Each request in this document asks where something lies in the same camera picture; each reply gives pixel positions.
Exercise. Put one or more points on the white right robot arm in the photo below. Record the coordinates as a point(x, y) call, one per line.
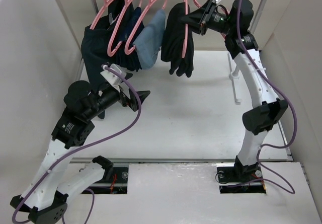
point(243, 49)

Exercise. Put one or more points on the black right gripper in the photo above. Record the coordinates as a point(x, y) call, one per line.
point(198, 20)

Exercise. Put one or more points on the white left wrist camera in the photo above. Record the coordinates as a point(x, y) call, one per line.
point(112, 72)

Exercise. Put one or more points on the light blue hanging shorts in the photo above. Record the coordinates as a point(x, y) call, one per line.
point(149, 41)

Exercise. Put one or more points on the dark teal hanging trousers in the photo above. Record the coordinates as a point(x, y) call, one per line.
point(95, 42)

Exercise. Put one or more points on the aluminium rail at table front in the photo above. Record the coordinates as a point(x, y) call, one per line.
point(161, 174)

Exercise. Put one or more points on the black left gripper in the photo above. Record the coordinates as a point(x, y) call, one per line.
point(126, 101)

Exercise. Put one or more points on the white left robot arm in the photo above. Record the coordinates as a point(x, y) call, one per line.
point(47, 198)

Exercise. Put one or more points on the black trousers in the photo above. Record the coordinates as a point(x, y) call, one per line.
point(173, 42)

